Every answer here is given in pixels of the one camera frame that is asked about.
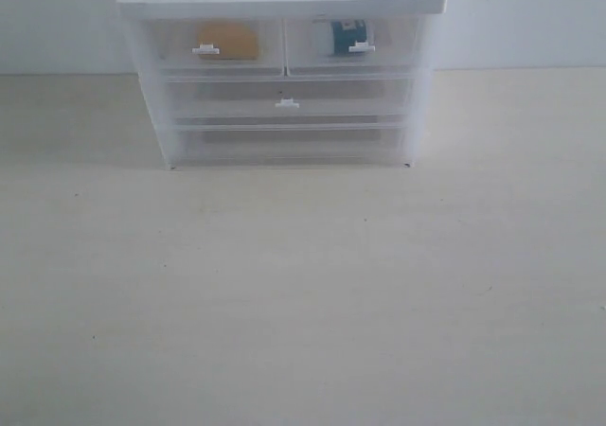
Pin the white bottle blue label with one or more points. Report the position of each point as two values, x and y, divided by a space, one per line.
349 37

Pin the yellow sponge block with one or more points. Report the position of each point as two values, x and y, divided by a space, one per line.
227 40

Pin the clear wide bottom drawer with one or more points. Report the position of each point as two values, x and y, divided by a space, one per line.
341 146

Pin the clear wide drawer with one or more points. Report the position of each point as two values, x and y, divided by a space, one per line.
284 97
341 146

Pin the white plastic drawer cabinet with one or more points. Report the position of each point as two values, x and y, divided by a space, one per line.
153 81

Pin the clear wide middle drawer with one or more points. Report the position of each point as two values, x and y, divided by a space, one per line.
284 97

